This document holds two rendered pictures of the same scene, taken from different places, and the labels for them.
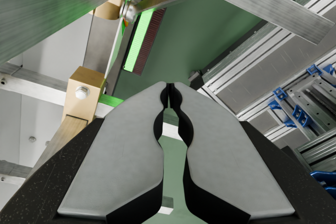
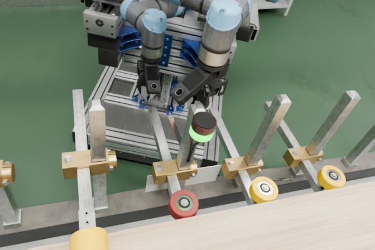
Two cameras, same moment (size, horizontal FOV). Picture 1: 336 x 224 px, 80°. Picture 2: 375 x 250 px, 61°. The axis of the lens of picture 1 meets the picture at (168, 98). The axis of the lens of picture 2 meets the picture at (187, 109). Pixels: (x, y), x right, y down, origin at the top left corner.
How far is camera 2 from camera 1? 0.84 m
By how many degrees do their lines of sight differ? 28
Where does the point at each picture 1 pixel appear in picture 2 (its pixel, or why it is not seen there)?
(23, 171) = (309, 177)
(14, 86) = not seen: hidden behind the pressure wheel
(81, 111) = (241, 161)
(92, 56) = (224, 190)
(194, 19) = not seen: hidden behind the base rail
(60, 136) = (251, 155)
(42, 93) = (246, 180)
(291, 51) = (140, 126)
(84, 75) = (225, 170)
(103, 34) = (208, 190)
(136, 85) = not seen: hidden behind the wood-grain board
